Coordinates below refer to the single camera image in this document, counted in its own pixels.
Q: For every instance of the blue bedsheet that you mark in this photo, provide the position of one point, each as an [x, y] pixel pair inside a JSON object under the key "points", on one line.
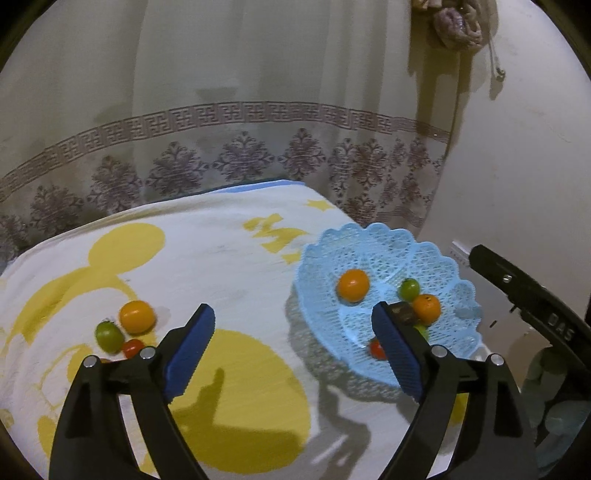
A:
{"points": [[258, 185]]}

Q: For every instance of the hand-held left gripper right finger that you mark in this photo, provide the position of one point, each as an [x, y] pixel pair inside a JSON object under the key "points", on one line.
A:
{"points": [[399, 355]]}

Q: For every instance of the yellow-green fruit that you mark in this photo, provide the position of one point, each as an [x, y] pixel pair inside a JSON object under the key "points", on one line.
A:
{"points": [[421, 330]]}

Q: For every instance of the red tomato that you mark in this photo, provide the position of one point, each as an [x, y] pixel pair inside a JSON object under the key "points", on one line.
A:
{"points": [[133, 348], [376, 350]]}

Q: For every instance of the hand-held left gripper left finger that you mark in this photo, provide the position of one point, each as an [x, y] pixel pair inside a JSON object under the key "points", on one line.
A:
{"points": [[191, 355]]}

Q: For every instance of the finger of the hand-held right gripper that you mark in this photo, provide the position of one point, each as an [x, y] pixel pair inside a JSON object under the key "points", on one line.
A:
{"points": [[501, 277]]}

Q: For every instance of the white yellow printed towel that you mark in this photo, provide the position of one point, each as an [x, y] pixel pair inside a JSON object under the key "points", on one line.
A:
{"points": [[221, 258]]}

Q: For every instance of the beige patterned curtain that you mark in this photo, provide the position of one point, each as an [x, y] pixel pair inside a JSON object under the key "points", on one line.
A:
{"points": [[231, 115]]}

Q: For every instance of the dark wrinkled round fruit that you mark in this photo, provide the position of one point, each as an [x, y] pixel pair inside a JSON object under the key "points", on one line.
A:
{"points": [[405, 314]]}

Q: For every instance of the light blue lattice plastic basket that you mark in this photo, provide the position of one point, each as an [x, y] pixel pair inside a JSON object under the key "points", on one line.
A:
{"points": [[351, 249]]}

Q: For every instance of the large smooth orange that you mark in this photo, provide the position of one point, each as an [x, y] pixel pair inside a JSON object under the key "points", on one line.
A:
{"points": [[353, 286]]}

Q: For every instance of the green tomato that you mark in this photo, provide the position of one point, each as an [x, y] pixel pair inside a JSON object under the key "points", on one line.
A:
{"points": [[409, 289], [107, 334]]}

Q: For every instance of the grey-green cloth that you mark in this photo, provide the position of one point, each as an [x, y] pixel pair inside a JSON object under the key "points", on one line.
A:
{"points": [[558, 397]]}

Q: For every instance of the dimpled orange mandarin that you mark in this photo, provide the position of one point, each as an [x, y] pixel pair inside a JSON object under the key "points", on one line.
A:
{"points": [[427, 308]]}

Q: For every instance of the pink curtain tieback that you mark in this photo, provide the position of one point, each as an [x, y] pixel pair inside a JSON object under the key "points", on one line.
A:
{"points": [[457, 23]]}

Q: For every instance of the yellow-orange tomato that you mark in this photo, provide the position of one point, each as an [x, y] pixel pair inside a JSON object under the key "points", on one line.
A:
{"points": [[136, 316]]}

